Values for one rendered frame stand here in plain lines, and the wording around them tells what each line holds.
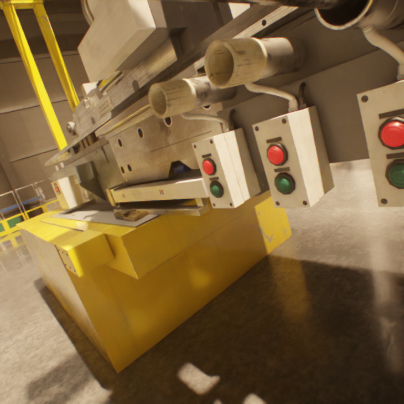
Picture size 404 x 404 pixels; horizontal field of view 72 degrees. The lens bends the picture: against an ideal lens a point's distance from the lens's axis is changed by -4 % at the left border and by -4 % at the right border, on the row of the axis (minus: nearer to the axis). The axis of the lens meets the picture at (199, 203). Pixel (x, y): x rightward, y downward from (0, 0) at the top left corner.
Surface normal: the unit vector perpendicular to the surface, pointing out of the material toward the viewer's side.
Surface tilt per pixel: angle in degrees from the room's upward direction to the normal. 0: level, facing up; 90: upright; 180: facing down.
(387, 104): 90
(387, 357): 0
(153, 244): 90
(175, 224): 90
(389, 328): 0
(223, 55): 131
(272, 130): 90
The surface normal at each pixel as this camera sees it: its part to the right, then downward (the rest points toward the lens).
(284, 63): 0.68, 0.50
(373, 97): -0.73, 0.38
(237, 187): 0.61, -0.02
